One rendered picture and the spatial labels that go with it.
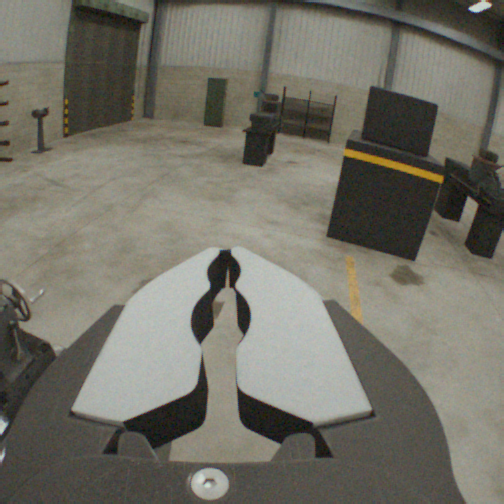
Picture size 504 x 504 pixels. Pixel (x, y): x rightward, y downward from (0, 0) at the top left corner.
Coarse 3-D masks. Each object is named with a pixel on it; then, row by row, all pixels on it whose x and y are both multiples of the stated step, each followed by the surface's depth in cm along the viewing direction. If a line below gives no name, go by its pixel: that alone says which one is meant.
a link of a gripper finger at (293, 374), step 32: (256, 256) 11; (256, 288) 10; (288, 288) 9; (256, 320) 8; (288, 320) 8; (320, 320) 8; (256, 352) 7; (288, 352) 7; (320, 352) 7; (256, 384) 6; (288, 384) 6; (320, 384) 6; (352, 384) 6; (256, 416) 6; (288, 416) 6; (320, 416) 6; (352, 416) 6
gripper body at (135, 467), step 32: (128, 448) 5; (288, 448) 5; (32, 480) 4; (64, 480) 4; (96, 480) 4; (128, 480) 4; (160, 480) 4; (192, 480) 4; (224, 480) 4; (256, 480) 4; (288, 480) 4; (320, 480) 4; (352, 480) 4; (384, 480) 4
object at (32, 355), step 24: (0, 288) 73; (0, 312) 62; (24, 312) 75; (0, 336) 62; (24, 336) 81; (0, 360) 63; (24, 360) 72; (48, 360) 80; (0, 384) 63; (24, 384) 68; (0, 408) 58
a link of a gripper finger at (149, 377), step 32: (224, 256) 12; (160, 288) 10; (192, 288) 10; (128, 320) 8; (160, 320) 8; (192, 320) 8; (128, 352) 7; (160, 352) 7; (192, 352) 7; (96, 384) 6; (128, 384) 6; (160, 384) 6; (192, 384) 6; (96, 416) 5; (128, 416) 6; (160, 416) 6; (192, 416) 7; (160, 448) 7
